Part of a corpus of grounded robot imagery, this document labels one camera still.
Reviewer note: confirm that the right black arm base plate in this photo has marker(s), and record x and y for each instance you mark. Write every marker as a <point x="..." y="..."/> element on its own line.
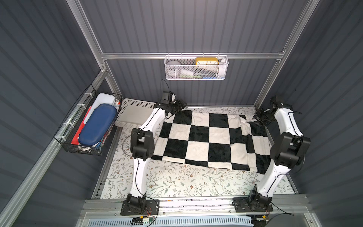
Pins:
<point x="244" y="204"/>

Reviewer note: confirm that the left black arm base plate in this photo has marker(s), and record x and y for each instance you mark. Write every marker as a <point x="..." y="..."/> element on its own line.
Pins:
<point x="141" y="208"/>

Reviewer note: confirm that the black white checkered pillowcase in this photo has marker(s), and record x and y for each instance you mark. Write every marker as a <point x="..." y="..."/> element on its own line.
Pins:
<point x="227" y="141"/>

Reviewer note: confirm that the small electronics board with wires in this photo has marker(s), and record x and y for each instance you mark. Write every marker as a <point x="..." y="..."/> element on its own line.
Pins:
<point x="143" y="219"/>

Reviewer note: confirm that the white flat plastic box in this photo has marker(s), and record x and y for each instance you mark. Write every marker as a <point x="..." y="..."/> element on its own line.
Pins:
<point x="102" y="98"/>

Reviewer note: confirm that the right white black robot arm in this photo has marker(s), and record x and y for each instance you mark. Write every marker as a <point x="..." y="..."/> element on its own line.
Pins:
<point x="288" y="150"/>

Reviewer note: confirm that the black wire wall basket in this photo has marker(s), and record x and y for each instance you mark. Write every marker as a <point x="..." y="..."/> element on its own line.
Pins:
<point x="73" y="120"/>

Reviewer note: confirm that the yellow clock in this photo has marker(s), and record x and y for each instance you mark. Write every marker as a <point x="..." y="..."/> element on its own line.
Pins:
<point x="206" y="61"/>

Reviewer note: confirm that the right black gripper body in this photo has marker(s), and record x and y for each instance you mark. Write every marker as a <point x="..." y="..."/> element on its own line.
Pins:
<point x="261" y="115"/>

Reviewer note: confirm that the floral patterned table mat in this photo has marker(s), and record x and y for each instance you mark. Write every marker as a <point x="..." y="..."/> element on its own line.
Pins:
<point x="168" y="179"/>

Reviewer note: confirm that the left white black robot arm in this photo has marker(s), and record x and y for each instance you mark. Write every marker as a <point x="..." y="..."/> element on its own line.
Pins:
<point x="142" y="147"/>

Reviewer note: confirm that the white perforated plastic basket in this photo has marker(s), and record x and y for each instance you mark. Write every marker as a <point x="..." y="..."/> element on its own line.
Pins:
<point x="133" y="113"/>

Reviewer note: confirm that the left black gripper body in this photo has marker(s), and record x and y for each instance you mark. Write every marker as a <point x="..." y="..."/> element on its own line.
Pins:
<point x="176" y="105"/>

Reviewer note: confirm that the blue oval zip case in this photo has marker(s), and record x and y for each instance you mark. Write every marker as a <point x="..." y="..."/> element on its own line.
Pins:
<point x="98" y="124"/>

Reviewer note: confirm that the white ventilated front panel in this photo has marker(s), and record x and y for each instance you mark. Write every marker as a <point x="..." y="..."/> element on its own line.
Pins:
<point x="191" y="221"/>

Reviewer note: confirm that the white mesh hanging basket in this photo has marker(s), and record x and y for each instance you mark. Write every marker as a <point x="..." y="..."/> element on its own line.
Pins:
<point x="190" y="71"/>

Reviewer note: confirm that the red flat folder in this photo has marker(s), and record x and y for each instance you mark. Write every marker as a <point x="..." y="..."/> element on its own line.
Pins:
<point x="75" y="139"/>

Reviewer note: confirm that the white tape roll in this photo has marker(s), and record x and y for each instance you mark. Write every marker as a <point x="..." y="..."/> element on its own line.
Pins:
<point x="173" y="68"/>

